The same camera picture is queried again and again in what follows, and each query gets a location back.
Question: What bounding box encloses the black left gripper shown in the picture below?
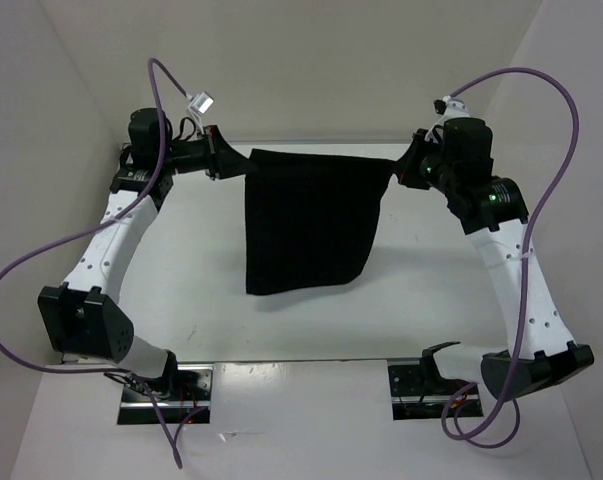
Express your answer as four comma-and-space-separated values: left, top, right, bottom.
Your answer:
159, 125, 258, 180

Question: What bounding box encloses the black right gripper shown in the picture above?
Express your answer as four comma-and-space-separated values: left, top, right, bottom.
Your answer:
393, 127, 459, 194

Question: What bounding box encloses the black skirt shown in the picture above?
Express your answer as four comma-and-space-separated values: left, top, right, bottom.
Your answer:
244, 149, 394, 296

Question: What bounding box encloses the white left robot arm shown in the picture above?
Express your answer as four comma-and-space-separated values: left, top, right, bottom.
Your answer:
37, 106, 256, 400

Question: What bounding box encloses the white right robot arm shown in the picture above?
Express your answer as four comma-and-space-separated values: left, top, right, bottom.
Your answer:
397, 115, 594, 401

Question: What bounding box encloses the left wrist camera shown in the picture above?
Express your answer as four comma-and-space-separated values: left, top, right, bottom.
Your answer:
188, 91, 214, 116

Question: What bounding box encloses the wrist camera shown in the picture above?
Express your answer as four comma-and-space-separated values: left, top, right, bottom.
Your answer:
433, 96, 470, 118
188, 91, 214, 116

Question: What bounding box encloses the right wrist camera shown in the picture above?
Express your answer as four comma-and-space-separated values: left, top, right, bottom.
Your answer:
433, 96, 470, 118

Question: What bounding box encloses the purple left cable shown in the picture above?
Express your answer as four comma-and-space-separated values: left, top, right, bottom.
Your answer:
0, 57, 213, 469

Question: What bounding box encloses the purple cable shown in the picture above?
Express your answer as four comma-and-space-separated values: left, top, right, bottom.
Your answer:
440, 66, 580, 447
0, 57, 213, 469

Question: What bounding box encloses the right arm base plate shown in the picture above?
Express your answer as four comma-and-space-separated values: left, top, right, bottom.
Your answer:
387, 359, 466, 421

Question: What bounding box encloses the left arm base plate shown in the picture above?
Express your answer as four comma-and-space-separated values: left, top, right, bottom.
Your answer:
117, 363, 214, 426

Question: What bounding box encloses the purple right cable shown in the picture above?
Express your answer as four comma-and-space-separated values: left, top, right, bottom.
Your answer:
440, 66, 580, 447

